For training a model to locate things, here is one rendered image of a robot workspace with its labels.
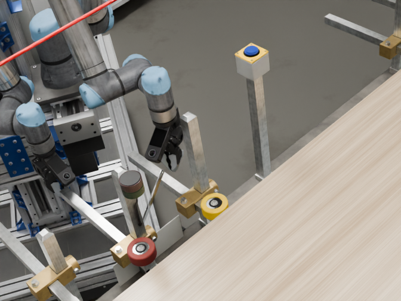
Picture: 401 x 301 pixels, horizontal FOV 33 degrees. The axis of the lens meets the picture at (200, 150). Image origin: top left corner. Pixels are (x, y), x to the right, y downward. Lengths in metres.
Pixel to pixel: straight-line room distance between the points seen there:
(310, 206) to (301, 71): 2.02
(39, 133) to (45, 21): 0.39
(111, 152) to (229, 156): 0.59
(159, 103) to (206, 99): 1.92
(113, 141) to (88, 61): 1.46
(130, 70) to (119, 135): 1.44
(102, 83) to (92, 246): 1.14
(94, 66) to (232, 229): 0.59
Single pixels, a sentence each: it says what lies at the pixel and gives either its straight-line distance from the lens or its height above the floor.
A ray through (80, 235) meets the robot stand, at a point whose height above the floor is 0.21.
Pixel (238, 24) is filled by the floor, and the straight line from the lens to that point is 4.37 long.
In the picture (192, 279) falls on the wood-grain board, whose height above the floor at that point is 0.90.
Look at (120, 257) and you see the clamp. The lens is 1.98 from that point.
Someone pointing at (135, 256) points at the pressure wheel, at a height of 0.91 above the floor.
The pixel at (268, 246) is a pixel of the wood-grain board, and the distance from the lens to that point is 1.88.
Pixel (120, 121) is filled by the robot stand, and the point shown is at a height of 0.23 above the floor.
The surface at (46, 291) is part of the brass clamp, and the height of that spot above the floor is 0.95.
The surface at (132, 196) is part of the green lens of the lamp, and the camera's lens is 1.79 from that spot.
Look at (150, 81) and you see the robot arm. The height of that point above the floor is 1.27.
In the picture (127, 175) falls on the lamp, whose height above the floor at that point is 1.14.
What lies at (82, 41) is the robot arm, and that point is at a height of 1.37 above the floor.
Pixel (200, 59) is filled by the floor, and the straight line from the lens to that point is 4.11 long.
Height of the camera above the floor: 2.37
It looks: 43 degrees down
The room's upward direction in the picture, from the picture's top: 11 degrees counter-clockwise
